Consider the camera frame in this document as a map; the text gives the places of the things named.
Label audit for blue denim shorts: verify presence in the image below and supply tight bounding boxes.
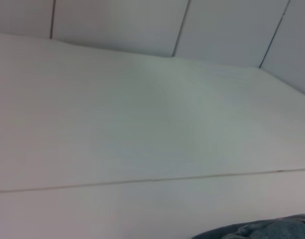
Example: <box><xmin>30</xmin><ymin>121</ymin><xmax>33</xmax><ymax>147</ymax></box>
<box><xmin>191</xmin><ymin>213</ymin><xmax>305</xmax><ymax>239</ymax></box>

